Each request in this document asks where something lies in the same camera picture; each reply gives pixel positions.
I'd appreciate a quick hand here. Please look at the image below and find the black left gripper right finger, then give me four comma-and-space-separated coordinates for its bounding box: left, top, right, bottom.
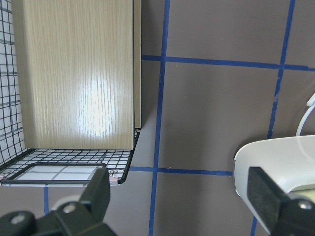
248, 167, 315, 236

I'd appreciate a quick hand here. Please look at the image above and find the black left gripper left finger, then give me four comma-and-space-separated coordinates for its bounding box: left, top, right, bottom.
0, 168, 110, 236

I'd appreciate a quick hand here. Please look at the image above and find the white toaster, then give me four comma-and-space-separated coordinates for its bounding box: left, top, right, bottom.
233, 135, 315, 233

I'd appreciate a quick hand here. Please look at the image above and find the white toaster power cable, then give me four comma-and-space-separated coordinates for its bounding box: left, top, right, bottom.
296, 92, 315, 136

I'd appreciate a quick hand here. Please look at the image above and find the wire basket with wooden shelf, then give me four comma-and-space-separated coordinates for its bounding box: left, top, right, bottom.
0, 0, 141, 186

